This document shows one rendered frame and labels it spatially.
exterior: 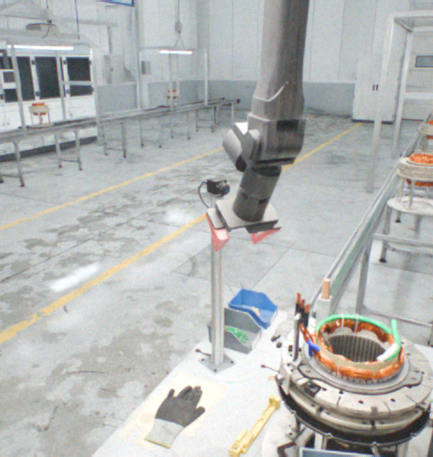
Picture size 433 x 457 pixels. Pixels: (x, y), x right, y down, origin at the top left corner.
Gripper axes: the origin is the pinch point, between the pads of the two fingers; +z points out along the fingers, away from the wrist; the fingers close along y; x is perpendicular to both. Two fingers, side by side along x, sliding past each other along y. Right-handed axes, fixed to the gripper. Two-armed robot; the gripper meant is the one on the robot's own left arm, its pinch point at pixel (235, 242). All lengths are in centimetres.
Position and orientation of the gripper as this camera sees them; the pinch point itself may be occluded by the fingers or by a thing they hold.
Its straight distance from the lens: 84.4
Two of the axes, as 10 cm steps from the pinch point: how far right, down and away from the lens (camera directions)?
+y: -9.0, 1.5, -4.0
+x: 3.8, 7.4, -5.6
